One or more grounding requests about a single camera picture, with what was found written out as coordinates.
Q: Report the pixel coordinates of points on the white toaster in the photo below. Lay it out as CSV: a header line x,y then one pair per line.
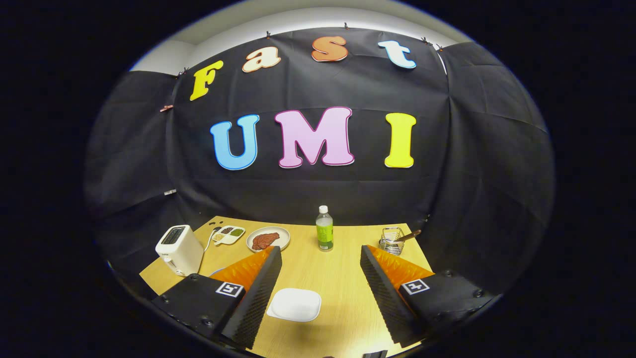
x,y
181,253

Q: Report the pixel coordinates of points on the blue round plate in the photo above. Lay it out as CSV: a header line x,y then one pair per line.
x,y
215,272

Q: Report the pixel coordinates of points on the white divided seed tray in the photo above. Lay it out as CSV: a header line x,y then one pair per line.
x,y
226,237

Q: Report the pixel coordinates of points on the brown meat slice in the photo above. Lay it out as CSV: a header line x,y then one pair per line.
x,y
271,238
257,243

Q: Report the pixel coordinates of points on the white square plate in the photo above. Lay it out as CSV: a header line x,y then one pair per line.
x,y
294,304

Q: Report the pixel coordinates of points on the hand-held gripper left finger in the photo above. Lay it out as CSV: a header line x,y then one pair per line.
x,y
261,298

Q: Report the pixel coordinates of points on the round white plate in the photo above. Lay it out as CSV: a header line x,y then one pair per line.
x,y
283,233

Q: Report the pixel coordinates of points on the black backdrop cloth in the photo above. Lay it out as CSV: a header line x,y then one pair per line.
x,y
323,194

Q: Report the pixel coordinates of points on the green label water bottle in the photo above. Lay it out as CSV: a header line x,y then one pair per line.
x,y
324,233

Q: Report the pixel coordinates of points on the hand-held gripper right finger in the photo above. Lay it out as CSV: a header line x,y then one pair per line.
x,y
382,298

